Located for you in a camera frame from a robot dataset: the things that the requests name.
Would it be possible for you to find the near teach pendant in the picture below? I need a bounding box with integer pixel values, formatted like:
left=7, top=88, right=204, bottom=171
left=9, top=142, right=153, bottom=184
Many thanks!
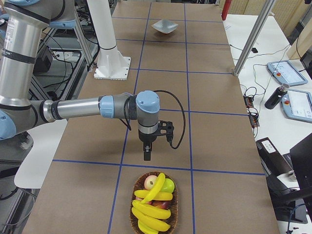
left=281, top=89, right=312, bottom=123

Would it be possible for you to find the green pear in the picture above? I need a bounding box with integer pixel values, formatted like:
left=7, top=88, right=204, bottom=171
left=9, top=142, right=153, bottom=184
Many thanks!
left=160, top=178, right=175, bottom=194

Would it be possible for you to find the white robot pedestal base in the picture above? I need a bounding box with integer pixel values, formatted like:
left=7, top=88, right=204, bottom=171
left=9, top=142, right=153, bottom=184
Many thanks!
left=87, top=0, right=131, bottom=80

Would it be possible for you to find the far teach pendant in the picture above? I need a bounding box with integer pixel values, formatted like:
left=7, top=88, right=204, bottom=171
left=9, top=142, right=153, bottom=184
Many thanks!
left=267, top=60, right=308, bottom=87

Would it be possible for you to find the black water bottle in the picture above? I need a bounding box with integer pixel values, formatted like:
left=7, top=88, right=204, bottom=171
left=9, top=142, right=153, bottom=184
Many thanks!
left=264, top=83, right=290, bottom=110

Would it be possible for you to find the long yellow top banana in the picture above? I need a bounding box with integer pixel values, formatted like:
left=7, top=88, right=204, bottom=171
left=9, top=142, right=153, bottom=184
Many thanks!
left=140, top=173, right=165, bottom=204

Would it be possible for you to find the grey square plate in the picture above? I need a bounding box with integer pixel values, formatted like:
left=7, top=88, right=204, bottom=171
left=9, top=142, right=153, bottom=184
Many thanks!
left=152, top=19, right=178, bottom=34

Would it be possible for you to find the red apple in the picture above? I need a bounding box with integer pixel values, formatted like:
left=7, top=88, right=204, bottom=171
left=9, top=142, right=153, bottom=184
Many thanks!
left=152, top=200, right=169, bottom=210

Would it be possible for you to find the black monitor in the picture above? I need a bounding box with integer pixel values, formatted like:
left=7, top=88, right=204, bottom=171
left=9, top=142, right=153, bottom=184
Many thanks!
left=290, top=134, right=312, bottom=189

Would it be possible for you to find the teach pendant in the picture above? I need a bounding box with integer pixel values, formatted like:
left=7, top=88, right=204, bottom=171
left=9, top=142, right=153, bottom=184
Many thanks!
left=267, top=60, right=308, bottom=87
left=281, top=89, right=312, bottom=123

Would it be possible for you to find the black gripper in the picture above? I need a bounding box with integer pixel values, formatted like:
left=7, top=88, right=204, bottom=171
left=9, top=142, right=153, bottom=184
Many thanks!
left=138, top=131, right=156, bottom=161

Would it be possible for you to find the pink peach apple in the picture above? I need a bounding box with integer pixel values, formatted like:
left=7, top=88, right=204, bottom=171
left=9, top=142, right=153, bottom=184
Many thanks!
left=144, top=175, right=157, bottom=190

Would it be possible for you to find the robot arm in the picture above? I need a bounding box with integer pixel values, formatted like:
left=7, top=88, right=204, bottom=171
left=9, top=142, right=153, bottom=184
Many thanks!
left=0, top=0, right=160, bottom=161

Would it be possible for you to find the brown wicker basket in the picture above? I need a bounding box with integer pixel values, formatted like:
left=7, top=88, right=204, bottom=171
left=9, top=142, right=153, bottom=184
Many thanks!
left=130, top=171, right=178, bottom=234

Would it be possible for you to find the red fire extinguisher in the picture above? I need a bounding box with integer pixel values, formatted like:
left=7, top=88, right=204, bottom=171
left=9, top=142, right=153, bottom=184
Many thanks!
left=221, top=0, right=232, bottom=20

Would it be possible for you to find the aluminium frame post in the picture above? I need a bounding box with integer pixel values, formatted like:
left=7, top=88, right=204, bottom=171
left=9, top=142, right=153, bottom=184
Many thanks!
left=233, top=0, right=276, bottom=77

